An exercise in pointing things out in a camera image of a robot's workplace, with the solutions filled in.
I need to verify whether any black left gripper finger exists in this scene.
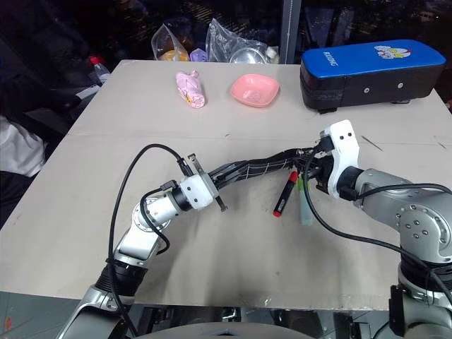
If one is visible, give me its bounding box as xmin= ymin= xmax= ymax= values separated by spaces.
xmin=207 ymin=160 xmax=256 ymax=177
xmin=212 ymin=172 xmax=252 ymax=190

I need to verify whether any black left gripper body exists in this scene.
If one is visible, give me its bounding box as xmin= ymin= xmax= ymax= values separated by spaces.
xmin=186 ymin=153 xmax=227 ymax=213

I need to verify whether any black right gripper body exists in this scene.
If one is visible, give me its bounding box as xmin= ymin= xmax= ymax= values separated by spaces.
xmin=310 ymin=136 xmax=335 ymax=192

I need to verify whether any black grid pouch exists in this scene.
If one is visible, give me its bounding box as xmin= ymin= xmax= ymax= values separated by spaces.
xmin=211 ymin=148 xmax=307 ymax=184

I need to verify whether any green highlighter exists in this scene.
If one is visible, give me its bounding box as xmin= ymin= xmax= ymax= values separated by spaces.
xmin=296 ymin=176 xmax=315 ymax=227

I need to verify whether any red marker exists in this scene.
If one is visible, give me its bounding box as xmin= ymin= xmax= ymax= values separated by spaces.
xmin=272 ymin=171 xmax=298 ymax=218

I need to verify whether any pink bowl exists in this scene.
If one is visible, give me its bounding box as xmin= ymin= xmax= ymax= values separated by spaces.
xmin=230 ymin=73 xmax=280 ymax=109

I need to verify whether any pink folded cloth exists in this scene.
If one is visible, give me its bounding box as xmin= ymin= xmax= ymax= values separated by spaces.
xmin=175 ymin=69 xmax=207 ymax=110

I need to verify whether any blue and black padded box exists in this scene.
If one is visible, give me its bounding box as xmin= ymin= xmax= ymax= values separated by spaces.
xmin=299 ymin=38 xmax=446 ymax=114

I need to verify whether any clear plastic bag with bowl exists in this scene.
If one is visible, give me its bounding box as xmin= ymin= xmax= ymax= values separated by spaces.
xmin=205 ymin=18 xmax=271 ymax=66

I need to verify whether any plastic bag with orange item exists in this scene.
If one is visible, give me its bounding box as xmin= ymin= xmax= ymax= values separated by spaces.
xmin=150 ymin=23 xmax=194 ymax=63

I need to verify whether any plastic bottle with red cap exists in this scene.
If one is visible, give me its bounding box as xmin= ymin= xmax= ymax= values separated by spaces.
xmin=86 ymin=54 xmax=111 ymax=85

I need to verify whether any person in white clothing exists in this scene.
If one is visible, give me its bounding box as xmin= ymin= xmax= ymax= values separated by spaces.
xmin=0 ymin=114 xmax=46 ymax=177

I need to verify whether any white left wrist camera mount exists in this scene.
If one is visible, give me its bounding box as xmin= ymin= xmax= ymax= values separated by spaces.
xmin=178 ymin=173 xmax=217 ymax=212

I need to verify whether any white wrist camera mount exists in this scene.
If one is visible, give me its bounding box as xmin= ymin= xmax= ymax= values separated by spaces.
xmin=178 ymin=173 xmax=217 ymax=212
xmin=319 ymin=119 xmax=361 ymax=197

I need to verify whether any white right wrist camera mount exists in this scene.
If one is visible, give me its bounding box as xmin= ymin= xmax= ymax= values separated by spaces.
xmin=319 ymin=119 xmax=361 ymax=197

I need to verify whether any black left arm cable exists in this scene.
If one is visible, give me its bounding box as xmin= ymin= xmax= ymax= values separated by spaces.
xmin=105 ymin=143 xmax=194 ymax=338

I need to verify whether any grey vertical post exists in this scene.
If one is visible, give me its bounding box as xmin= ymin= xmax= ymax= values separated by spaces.
xmin=280 ymin=0 xmax=304 ymax=65

